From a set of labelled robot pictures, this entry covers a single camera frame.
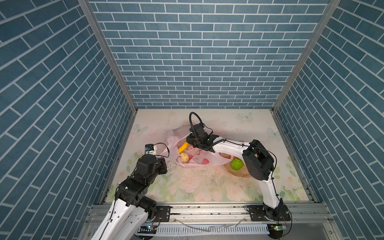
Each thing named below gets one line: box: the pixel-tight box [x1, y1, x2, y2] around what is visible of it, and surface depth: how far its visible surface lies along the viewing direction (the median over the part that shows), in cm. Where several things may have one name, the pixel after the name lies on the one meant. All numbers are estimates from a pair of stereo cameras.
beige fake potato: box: [180, 152, 189, 164], surface depth 89 cm
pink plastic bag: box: [161, 130, 234, 167], surface depth 83 cm
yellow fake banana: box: [178, 141, 189, 154], surface depth 90 cm
